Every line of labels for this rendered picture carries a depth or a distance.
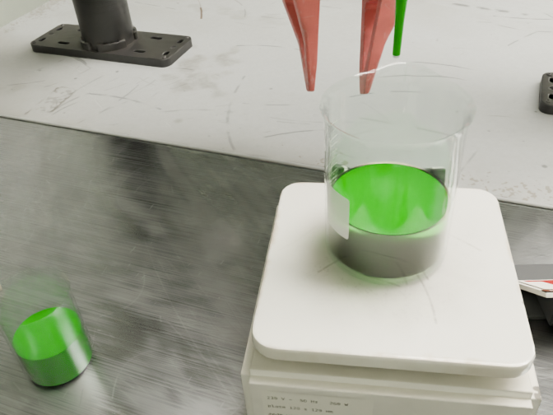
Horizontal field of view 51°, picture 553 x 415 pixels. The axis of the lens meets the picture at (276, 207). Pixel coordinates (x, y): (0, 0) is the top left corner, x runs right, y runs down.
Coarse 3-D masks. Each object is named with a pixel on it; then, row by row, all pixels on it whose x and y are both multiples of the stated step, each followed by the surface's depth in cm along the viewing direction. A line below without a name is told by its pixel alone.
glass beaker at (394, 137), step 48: (336, 96) 26; (384, 96) 27; (432, 96) 26; (336, 144) 24; (384, 144) 22; (432, 144) 22; (336, 192) 25; (384, 192) 23; (432, 192) 24; (336, 240) 27; (384, 240) 25; (432, 240) 25
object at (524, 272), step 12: (528, 264) 39; (540, 264) 39; (552, 264) 39; (528, 276) 38; (540, 276) 38; (552, 276) 38; (528, 288) 35; (540, 288) 34; (528, 300) 36; (540, 300) 36; (552, 300) 34; (528, 312) 36; (540, 312) 36; (552, 312) 34; (552, 324) 35
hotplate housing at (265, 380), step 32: (256, 352) 27; (256, 384) 26; (288, 384) 26; (320, 384) 26; (352, 384) 26; (384, 384) 25; (416, 384) 25; (448, 384) 25; (480, 384) 25; (512, 384) 25
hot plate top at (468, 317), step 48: (288, 192) 33; (480, 192) 32; (288, 240) 30; (480, 240) 29; (288, 288) 27; (336, 288) 27; (384, 288) 27; (432, 288) 27; (480, 288) 26; (288, 336) 25; (336, 336) 25; (384, 336) 25; (432, 336) 24; (480, 336) 24; (528, 336) 24
